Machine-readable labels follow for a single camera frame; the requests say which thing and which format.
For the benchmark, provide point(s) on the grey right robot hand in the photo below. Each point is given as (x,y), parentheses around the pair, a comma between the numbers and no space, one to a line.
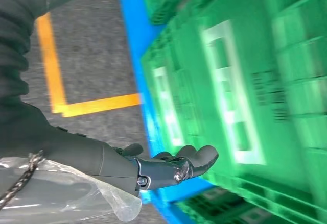
(76,155)

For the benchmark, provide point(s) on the blue metal shelf rack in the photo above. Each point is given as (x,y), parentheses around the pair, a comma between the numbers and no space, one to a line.
(135,29)

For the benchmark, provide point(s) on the clear plastic cover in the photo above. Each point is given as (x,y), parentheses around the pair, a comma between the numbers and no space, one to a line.
(63,195)

